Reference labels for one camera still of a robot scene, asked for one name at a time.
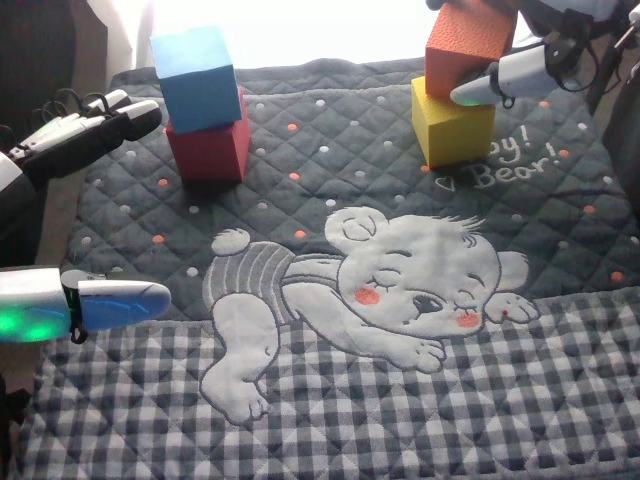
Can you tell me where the orange foam cube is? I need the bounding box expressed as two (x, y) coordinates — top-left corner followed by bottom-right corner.
(424, 2), (519, 101)

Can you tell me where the red foam cube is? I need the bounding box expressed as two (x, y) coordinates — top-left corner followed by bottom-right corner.
(164, 85), (251, 182)

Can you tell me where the grey quilt with bear print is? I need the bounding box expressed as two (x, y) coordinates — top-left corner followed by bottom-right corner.
(14, 42), (640, 480)

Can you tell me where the dark background furniture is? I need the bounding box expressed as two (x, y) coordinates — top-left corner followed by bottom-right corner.
(0, 0), (76, 136)

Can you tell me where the yellow foam cube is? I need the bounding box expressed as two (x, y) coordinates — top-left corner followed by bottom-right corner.
(410, 75), (497, 170)

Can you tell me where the black slanted pole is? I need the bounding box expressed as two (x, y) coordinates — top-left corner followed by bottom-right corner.
(585, 19), (632, 117)

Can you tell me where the blue foam cube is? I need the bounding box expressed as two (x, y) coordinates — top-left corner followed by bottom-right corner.
(149, 25), (237, 136)

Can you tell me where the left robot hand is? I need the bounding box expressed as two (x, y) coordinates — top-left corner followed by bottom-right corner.
(0, 88), (173, 347)

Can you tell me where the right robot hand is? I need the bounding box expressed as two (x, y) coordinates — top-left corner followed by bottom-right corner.
(424, 0), (621, 109)

